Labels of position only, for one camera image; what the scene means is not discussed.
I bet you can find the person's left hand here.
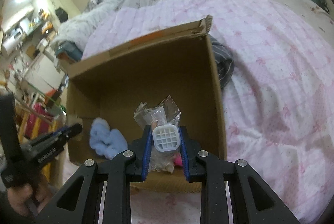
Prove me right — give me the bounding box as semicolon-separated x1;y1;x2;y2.
7;176;57;216

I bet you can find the teal and orange bed edge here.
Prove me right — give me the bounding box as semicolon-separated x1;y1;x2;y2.
56;41;84;63

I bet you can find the grey patterned pillow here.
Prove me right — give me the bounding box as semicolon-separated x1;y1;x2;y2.
85;0;110;12

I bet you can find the light blue fluffy cloth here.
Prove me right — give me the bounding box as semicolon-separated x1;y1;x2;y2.
89;117;129;160

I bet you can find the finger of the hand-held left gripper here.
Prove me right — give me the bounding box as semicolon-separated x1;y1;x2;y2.
59;123;83;141
29;128;69;148

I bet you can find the beige printed bed sheet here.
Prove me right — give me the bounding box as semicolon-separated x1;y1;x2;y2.
287;0;334;40

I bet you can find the brown cardboard box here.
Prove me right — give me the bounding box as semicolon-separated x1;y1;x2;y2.
59;14;228;193

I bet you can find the red and yellow crate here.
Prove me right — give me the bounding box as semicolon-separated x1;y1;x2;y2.
24;103;54;139

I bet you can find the clear plastic bag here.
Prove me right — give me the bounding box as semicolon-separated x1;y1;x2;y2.
134;95;182;173

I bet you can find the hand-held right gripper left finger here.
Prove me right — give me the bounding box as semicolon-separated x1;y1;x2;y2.
34;125;152;224

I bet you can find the person's left forearm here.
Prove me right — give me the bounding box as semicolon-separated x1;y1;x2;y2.
0;193;37;224

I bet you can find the black hanging bag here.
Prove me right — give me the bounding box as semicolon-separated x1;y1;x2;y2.
55;7;69;24

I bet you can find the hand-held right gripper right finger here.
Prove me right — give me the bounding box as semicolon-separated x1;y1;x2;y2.
179;126;300;224

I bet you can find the dark striped cloth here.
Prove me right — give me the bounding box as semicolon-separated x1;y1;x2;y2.
210;36;236;89

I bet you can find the white plastic grid piece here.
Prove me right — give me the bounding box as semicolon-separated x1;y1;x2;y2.
152;124;181;153

